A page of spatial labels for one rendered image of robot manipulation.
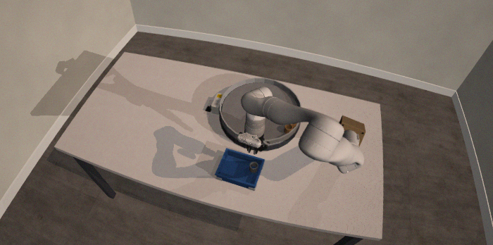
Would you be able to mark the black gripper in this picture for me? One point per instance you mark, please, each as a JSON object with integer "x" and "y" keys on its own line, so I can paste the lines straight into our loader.
{"x": 261, "y": 148}

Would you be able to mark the grey round turning table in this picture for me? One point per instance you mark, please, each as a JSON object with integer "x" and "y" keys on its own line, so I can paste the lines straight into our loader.
{"x": 233, "y": 116}

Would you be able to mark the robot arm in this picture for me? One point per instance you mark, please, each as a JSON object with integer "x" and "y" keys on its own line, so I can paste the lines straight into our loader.
{"x": 318, "y": 140}

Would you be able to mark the blue square tray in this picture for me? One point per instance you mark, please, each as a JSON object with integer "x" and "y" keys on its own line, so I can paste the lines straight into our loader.
{"x": 234, "y": 168}

